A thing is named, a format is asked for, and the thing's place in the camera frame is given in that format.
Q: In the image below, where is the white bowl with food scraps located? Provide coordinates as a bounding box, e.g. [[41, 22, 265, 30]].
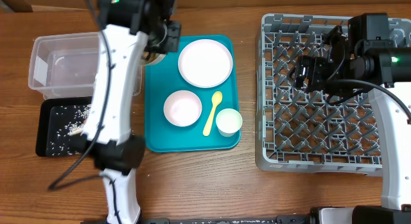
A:
[[140, 52, 166, 65]]

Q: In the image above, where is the pink bowl with rice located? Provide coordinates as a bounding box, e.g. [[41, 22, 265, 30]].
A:
[[163, 90, 202, 127]]

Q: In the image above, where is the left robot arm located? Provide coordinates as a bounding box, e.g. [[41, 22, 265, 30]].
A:
[[80, 0, 181, 223]]

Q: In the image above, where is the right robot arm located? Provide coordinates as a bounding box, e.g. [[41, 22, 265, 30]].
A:
[[288, 13, 410, 223]]

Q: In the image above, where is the grey dishwasher rack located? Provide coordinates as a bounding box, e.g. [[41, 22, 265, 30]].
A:
[[255, 13, 410, 177]]

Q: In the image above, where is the teal serving tray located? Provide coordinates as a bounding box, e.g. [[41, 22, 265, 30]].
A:
[[144, 52, 241, 153]]

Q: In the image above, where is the large white plate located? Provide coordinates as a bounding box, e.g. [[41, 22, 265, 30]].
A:
[[178, 39, 234, 89]]

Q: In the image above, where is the yellow plastic spoon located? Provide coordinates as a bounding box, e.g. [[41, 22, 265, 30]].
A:
[[202, 91, 223, 137]]

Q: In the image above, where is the white cup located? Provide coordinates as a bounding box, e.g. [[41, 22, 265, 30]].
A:
[[216, 108, 243, 137]]

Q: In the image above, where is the clear plastic bin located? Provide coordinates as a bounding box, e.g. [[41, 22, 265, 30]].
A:
[[28, 31, 143, 100]]

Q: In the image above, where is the black tray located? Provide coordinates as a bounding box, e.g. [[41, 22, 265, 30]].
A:
[[35, 97, 92, 157]]

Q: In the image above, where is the spilled rice pile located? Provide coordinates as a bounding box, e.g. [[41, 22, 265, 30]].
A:
[[46, 105, 91, 157]]

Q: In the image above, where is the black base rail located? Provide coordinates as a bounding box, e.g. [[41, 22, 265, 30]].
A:
[[137, 205, 410, 224]]

